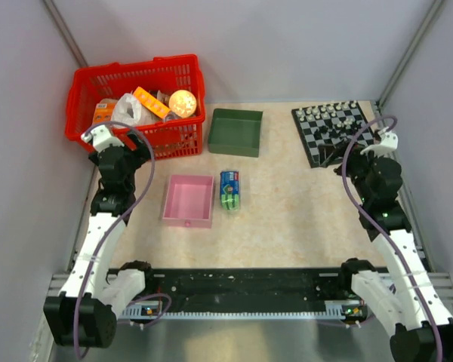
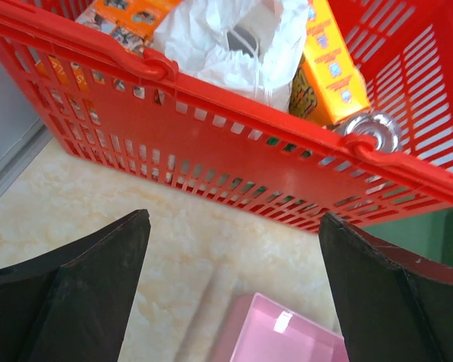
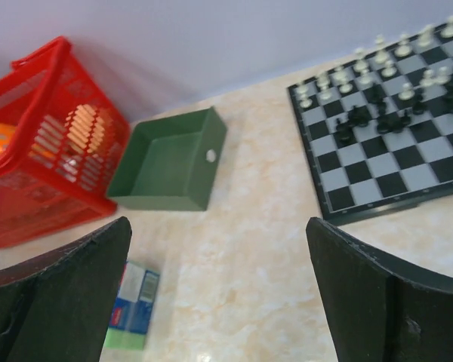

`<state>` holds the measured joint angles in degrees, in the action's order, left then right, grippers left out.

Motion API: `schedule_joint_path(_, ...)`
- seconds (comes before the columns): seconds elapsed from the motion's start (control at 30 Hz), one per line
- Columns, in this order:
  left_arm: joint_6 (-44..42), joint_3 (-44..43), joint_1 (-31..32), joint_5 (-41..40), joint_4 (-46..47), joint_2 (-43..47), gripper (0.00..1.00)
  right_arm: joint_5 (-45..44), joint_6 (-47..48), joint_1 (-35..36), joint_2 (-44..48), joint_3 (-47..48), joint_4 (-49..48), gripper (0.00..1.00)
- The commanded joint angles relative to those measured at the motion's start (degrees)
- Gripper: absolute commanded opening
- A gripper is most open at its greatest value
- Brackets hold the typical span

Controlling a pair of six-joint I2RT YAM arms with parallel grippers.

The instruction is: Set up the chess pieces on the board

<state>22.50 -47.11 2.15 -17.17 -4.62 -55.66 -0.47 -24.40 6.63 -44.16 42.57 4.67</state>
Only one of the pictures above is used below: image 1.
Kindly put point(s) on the pink open drawer box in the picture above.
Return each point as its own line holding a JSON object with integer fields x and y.
{"x": 189, "y": 201}

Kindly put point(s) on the blue green packaged item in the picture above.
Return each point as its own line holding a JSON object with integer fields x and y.
{"x": 229, "y": 190}

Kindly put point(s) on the small orange carton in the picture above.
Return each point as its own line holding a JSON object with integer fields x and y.
{"x": 103, "y": 110}

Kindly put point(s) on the black white chess board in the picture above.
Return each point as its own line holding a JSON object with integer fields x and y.
{"x": 326, "y": 125}

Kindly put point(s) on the white slotted cable duct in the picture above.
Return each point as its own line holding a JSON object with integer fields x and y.
{"x": 277, "y": 309}

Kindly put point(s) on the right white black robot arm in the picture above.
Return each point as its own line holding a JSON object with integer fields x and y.
{"x": 418, "y": 324}

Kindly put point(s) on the white plastic bag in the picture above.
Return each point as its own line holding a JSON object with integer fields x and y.
{"x": 130, "y": 111}

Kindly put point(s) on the orange punched cardboard box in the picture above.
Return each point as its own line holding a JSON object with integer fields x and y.
{"x": 151, "y": 103}

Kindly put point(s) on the red plastic shopping basket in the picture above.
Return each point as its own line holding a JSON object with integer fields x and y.
{"x": 105, "y": 93}

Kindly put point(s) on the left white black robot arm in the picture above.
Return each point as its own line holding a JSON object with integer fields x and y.
{"x": 85, "y": 312}

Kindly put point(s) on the orange round ball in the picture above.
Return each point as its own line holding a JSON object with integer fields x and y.
{"x": 183, "y": 103}

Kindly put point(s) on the dark green open box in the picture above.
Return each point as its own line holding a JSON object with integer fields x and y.
{"x": 235, "y": 132}

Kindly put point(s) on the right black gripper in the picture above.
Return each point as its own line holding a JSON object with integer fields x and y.
{"x": 353, "y": 153}

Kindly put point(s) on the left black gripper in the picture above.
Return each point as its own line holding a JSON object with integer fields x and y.
{"x": 141, "y": 154}

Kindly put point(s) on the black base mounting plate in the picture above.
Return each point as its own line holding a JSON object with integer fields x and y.
{"x": 216, "y": 285}

